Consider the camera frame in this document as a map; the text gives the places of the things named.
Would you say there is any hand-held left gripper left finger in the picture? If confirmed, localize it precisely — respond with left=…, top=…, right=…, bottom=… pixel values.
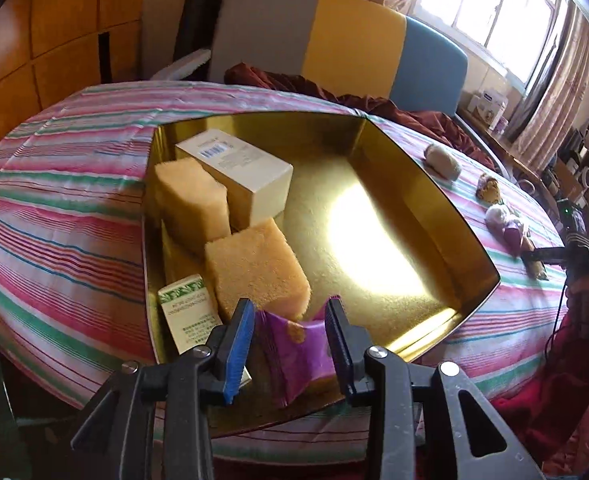
left=70, top=298, right=256, bottom=480

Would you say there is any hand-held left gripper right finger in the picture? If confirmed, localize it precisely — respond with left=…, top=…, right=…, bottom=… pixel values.
left=324, top=298, right=545, bottom=480

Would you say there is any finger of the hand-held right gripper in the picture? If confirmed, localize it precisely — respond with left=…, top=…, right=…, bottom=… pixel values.
left=521, top=246, right=572, bottom=265

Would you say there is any tan snack packet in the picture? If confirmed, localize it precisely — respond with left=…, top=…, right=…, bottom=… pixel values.
left=521, top=237, right=550, bottom=281

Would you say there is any purple snack packet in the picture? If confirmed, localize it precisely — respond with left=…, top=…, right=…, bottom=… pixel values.
left=254, top=309, right=345, bottom=408
left=501, top=215, right=525, bottom=256

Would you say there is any green white small box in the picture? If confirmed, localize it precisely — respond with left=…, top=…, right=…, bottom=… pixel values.
left=158, top=274, right=252, bottom=386

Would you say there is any yellow snack packet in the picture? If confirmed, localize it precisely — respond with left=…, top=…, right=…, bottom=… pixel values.
left=475, top=173, right=501, bottom=205

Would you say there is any yellow sponge block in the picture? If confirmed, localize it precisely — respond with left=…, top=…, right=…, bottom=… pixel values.
left=204, top=217, right=311, bottom=321
left=153, top=157, right=232, bottom=257

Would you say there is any gold metal tin box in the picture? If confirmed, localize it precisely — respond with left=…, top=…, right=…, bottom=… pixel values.
left=142, top=112, right=501, bottom=438

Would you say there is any beige cardboard box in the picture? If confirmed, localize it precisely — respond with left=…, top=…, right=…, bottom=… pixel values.
left=175, top=130, right=294, bottom=231

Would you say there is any wooden side table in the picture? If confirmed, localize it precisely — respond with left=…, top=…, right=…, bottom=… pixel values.
left=457, top=107, right=565, bottom=211

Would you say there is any white printed carton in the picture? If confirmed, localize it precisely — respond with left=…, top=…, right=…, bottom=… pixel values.
left=467, top=91, right=509, bottom=126

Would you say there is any dark red blanket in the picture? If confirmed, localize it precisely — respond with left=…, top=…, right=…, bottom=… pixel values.
left=224, top=62, right=497, bottom=168

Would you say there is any striped pink green tablecloth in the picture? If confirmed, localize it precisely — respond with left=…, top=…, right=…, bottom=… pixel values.
left=0, top=81, right=572, bottom=463

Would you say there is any bright window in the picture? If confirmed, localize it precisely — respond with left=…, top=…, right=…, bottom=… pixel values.
left=414, top=0, right=572, bottom=93

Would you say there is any grey yellow blue chair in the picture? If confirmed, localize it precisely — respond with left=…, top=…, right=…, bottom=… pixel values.
left=149, top=0, right=515, bottom=181

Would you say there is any black rolled mat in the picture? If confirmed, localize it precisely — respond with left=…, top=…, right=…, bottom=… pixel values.
left=173, top=0, right=232, bottom=68

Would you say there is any wooden wardrobe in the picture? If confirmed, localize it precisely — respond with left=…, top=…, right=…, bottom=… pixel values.
left=0, top=0, right=148, bottom=166

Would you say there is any black cable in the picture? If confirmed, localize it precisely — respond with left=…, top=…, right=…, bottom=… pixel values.
left=544, top=280, right=575, bottom=367

